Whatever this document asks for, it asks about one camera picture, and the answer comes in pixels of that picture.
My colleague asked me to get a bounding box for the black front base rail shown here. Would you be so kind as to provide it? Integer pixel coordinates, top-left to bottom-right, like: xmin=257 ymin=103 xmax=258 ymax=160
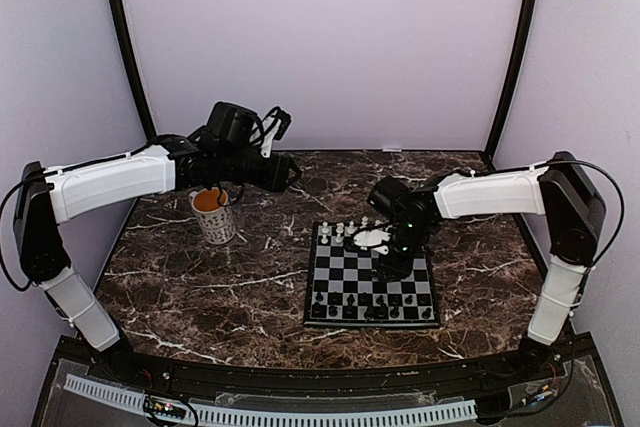
xmin=32 ymin=334 xmax=623 ymax=426

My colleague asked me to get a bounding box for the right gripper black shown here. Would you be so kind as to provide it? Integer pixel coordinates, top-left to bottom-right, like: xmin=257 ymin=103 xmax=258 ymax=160
xmin=376 ymin=219 xmax=433 ymax=283

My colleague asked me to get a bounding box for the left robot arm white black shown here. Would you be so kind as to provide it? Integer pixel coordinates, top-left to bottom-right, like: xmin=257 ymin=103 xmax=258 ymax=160
xmin=6 ymin=102 xmax=301 ymax=383

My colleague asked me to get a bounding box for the black and white chessboard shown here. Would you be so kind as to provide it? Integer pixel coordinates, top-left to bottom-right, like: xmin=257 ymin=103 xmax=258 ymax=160
xmin=303 ymin=222 xmax=441 ymax=329

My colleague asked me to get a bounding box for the white rook corner piece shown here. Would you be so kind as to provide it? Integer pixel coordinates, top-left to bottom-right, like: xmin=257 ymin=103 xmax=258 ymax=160
xmin=320 ymin=222 xmax=331 ymax=244

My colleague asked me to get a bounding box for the black corner frame post left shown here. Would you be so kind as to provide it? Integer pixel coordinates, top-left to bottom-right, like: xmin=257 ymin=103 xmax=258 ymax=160
xmin=108 ymin=0 xmax=157 ymax=141

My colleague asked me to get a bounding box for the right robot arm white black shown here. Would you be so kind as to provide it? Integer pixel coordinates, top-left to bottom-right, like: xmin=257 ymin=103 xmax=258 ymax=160
xmin=353 ymin=151 xmax=626 ymax=381

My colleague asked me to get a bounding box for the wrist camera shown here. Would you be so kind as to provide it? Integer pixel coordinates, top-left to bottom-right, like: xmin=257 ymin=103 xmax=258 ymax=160
xmin=344 ymin=229 xmax=391 ymax=255
xmin=259 ymin=106 xmax=291 ymax=158

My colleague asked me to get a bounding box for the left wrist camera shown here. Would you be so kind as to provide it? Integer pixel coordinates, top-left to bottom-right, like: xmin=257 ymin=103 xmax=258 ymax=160
xmin=259 ymin=106 xmax=291 ymax=158

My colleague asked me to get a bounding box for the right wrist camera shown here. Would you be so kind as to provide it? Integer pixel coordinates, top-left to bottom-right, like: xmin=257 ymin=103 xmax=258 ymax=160
xmin=344 ymin=229 xmax=391 ymax=255

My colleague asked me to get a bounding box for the white patterned mug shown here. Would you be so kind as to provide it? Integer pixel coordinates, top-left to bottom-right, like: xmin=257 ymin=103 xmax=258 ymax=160
xmin=189 ymin=188 xmax=236 ymax=245

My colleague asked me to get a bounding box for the white perforated cable duct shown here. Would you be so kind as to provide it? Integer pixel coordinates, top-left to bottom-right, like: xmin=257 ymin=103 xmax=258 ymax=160
xmin=63 ymin=374 xmax=477 ymax=426

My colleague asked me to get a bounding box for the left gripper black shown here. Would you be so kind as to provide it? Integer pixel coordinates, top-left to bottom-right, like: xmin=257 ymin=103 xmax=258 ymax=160
xmin=218 ymin=147 xmax=302 ymax=192

